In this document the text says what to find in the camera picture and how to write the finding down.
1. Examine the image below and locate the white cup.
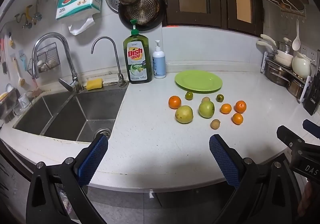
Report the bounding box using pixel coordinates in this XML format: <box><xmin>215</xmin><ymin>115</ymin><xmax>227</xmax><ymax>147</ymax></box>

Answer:
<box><xmin>18</xmin><ymin>93</ymin><xmax>32</xmax><ymax>110</ymax></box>

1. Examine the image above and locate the lidded steel pot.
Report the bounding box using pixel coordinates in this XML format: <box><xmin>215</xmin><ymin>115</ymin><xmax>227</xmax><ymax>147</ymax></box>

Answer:
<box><xmin>277</xmin><ymin>37</ymin><xmax>293</xmax><ymax>53</ymax></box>

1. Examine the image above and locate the green dish soap bottle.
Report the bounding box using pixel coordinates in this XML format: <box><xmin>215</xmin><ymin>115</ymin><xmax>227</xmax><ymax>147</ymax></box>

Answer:
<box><xmin>123</xmin><ymin>19</ymin><xmax>153</xmax><ymax>84</ymax></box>

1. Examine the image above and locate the dark wooden window frame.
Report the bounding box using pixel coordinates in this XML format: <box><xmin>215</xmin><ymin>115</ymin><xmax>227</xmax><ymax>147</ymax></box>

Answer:
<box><xmin>157</xmin><ymin>0</ymin><xmax>265</xmax><ymax>37</ymax></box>

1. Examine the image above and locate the wall hook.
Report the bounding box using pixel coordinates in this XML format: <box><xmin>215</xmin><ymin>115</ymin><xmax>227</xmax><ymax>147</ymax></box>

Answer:
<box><xmin>32</xmin><ymin>0</ymin><xmax>43</xmax><ymax>25</ymax></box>
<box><xmin>14</xmin><ymin>5</ymin><xmax>34</xmax><ymax>30</ymax></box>

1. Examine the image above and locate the large orange mandarin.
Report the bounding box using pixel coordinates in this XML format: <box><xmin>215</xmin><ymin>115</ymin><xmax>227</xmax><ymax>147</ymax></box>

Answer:
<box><xmin>168</xmin><ymin>96</ymin><xmax>182</xmax><ymax>110</ymax></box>

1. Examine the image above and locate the white wall outlet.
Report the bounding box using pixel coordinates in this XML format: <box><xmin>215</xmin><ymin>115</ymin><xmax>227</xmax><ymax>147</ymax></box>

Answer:
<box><xmin>300</xmin><ymin>44</ymin><xmax>317</xmax><ymax>58</ymax></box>

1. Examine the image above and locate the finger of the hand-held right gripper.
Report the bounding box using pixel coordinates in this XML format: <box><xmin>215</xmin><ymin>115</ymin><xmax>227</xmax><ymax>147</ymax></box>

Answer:
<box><xmin>276</xmin><ymin>125</ymin><xmax>304</xmax><ymax>150</ymax></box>
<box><xmin>302</xmin><ymin>119</ymin><xmax>320</xmax><ymax>137</ymax></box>

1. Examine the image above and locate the green plate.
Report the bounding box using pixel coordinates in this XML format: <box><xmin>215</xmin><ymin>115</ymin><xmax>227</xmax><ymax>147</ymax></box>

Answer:
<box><xmin>174</xmin><ymin>70</ymin><xmax>223</xmax><ymax>94</ymax></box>

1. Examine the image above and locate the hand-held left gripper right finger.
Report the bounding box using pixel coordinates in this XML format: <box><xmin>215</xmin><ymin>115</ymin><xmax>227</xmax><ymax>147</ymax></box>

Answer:
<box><xmin>209</xmin><ymin>134</ymin><xmax>304</xmax><ymax>224</ymax></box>

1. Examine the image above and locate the white pan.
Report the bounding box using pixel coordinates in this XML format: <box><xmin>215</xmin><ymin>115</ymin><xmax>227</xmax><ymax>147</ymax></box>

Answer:
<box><xmin>256</xmin><ymin>40</ymin><xmax>294</xmax><ymax>68</ymax></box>
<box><xmin>260</xmin><ymin>34</ymin><xmax>277</xmax><ymax>47</ymax></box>

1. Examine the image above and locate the large steel faucet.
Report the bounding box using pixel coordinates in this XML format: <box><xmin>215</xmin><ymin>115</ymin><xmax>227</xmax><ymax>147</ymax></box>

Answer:
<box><xmin>32</xmin><ymin>32</ymin><xmax>82</xmax><ymax>93</ymax></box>

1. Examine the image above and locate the person's right hand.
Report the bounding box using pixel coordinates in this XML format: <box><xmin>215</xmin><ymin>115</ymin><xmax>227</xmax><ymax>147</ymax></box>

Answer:
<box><xmin>297</xmin><ymin>180</ymin><xmax>312</xmax><ymax>218</ymax></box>

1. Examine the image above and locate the white pot rack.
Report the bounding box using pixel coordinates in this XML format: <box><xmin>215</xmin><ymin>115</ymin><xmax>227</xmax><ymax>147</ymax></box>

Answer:
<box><xmin>260</xmin><ymin>52</ymin><xmax>312</xmax><ymax>103</ymax></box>

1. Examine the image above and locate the white spoon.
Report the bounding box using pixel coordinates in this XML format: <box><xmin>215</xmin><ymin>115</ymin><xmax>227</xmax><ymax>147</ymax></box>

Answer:
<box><xmin>292</xmin><ymin>20</ymin><xmax>301</xmax><ymax>51</ymax></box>

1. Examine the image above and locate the yellow sponge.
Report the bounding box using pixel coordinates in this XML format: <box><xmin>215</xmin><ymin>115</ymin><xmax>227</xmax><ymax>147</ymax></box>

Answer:
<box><xmin>86</xmin><ymin>78</ymin><xmax>103</xmax><ymax>90</ymax></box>

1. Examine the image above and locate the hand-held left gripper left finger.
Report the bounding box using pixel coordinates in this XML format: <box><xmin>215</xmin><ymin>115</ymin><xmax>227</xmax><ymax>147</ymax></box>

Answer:
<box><xmin>26</xmin><ymin>133</ymin><xmax>109</xmax><ymax>224</ymax></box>

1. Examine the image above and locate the small steel pot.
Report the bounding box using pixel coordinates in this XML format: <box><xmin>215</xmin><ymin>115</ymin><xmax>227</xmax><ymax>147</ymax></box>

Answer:
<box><xmin>287</xmin><ymin>78</ymin><xmax>305</xmax><ymax>98</ymax></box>

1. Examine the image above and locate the black wire basket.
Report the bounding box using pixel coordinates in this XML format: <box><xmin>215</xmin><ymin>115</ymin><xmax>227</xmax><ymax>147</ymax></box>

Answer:
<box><xmin>27</xmin><ymin>42</ymin><xmax>61</xmax><ymax>76</ymax></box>

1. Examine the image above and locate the steel sink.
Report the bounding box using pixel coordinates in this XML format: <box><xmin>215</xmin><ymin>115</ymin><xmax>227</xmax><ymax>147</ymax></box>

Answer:
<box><xmin>12</xmin><ymin>88</ymin><xmax>128</xmax><ymax>143</ymax></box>

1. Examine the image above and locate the thin steel faucet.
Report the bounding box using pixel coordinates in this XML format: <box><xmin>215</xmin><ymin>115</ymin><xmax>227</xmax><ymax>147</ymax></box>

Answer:
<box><xmin>91</xmin><ymin>37</ymin><xmax>130</xmax><ymax>88</ymax></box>

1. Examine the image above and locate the wooden handled brush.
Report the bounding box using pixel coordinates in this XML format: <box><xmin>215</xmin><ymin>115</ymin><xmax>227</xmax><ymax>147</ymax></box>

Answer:
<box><xmin>12</xmin><ymin>57</ymin><xmax>27</xmax><ymax>87</ymax></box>

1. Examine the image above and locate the white blue pump bottle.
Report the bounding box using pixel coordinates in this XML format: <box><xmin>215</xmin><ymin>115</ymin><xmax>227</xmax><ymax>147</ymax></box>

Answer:
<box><xmin>152</xmin><ymin>40</ymin><xmax>167</xmax><ymax>79</ymax></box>

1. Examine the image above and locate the metal strainer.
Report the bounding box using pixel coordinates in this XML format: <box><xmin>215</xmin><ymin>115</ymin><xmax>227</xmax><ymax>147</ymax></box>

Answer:
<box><xmin>135</xmin><ymin>0</ymin><xmax>160</xmax><ymax>26</ymax></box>

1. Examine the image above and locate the yellowish green apple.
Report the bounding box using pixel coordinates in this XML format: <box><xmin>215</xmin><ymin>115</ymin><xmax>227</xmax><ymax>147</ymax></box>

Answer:
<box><xmin>175</xmin><ymin>105</ymin><xmax>194</xmax><ymax>124</ymax></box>

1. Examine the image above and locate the white pitcher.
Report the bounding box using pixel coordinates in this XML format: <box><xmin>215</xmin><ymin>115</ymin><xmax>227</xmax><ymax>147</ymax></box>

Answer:
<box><xmin>292</xmin><ymin>52</ymin><xmax>312</xmax><ymax>80</ymax></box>

